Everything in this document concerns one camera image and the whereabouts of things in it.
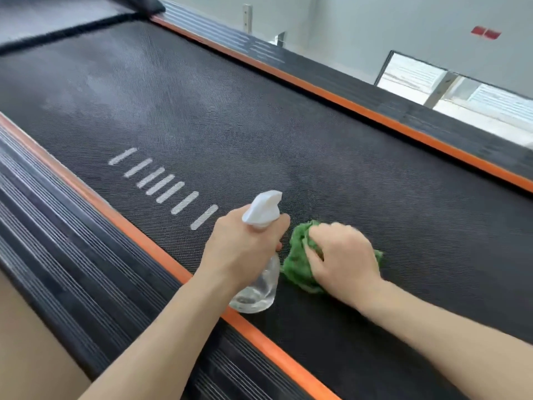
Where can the person's right forearm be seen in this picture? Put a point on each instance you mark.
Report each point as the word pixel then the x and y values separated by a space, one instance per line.
pixel 449 349

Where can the person's right hand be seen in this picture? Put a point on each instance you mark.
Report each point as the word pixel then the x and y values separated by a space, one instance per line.
pixel 345 266

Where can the black-framed low window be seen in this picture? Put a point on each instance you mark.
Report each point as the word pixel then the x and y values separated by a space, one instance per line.
pixel 408 74

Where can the green cloth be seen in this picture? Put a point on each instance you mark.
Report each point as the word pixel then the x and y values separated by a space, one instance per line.
pixel 295 262

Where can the grey metal post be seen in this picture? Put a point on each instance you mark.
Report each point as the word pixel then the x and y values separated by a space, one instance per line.
pixel 439 91

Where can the clear spray bottle white trigger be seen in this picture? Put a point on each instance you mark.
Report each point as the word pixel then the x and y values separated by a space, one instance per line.
pixel 258 295

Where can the grey metal bracket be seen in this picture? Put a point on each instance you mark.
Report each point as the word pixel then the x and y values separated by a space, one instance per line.
pixel 247 18

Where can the person's left forearm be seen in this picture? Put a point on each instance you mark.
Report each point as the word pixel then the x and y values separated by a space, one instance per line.
pixel 166 341

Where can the person's left hand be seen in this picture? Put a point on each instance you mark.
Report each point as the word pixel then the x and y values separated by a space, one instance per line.
pixel 237 254

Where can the red wall sign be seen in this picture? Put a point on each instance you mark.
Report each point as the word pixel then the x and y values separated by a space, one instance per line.
pixel 485 32

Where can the black orange-striped treadmill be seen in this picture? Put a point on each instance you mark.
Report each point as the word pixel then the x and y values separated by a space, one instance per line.
pixel 291 141

